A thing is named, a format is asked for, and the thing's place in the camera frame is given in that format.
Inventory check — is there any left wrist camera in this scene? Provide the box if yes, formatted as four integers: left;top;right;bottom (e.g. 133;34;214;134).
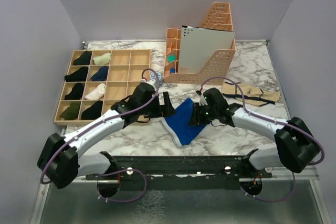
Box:
141;78;160;89

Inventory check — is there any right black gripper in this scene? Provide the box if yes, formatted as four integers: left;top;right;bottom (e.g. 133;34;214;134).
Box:
187;102;218;126

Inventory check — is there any grey white folder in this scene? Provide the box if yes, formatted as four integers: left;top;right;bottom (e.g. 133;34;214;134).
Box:
178;26;235;73

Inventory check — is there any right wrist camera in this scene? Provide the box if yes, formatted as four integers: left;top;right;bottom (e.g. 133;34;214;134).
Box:
196;90;208;105

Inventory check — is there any black rolled sock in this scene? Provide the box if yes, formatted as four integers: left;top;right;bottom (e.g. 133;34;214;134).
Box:
65;67;89;82
64;83;85;100
81;100;103;121
73;51;92;66

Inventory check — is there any black rolled sock top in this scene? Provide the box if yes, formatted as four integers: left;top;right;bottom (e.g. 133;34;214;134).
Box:
73;51;92;66

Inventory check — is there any dark green rolled sock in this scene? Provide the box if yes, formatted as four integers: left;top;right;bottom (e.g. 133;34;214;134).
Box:
60;103;80;120

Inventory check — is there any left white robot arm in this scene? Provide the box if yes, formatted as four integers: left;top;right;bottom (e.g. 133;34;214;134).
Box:
37;82;175;189

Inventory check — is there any white rolled sock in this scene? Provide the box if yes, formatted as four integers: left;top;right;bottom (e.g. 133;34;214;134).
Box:
84;83;106;101

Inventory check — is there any black rolled sock bottom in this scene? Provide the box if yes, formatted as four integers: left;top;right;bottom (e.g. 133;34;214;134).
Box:
81;100;103;121

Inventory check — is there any blue boxer underwear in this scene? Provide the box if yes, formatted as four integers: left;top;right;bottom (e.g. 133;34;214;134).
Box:
161;98;206;147

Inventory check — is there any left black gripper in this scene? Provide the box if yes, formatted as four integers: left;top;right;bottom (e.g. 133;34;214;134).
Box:
140;91;175;119

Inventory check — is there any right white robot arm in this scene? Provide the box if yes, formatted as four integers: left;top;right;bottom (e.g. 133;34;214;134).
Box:
188;88;322;177

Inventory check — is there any pale green rolled sock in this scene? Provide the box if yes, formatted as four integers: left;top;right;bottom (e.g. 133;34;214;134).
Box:
93;52;111;65

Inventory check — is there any wooden compartment tray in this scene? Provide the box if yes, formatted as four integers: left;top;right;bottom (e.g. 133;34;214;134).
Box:
54;49;151;126

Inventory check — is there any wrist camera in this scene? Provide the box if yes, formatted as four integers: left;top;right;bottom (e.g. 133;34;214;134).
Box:
196;90;208;105
141;78;160;89

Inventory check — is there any blue patterned round tin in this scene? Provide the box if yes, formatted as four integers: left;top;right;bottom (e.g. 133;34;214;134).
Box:
150;71;163;85

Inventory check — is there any peach file organizer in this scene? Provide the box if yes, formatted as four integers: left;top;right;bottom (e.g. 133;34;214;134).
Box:
163;2;236;85

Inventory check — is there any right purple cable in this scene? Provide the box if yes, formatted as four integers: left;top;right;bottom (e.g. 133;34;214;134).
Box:
201;76;326;203

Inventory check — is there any navy rolled sock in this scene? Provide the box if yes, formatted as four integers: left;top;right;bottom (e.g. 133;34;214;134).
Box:
90;66;109;81

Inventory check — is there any beige underwear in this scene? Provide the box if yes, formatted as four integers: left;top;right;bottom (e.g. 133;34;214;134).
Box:
222;81;280;106

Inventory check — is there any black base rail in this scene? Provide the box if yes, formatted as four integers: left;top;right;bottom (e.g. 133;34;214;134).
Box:
86;155;272;190

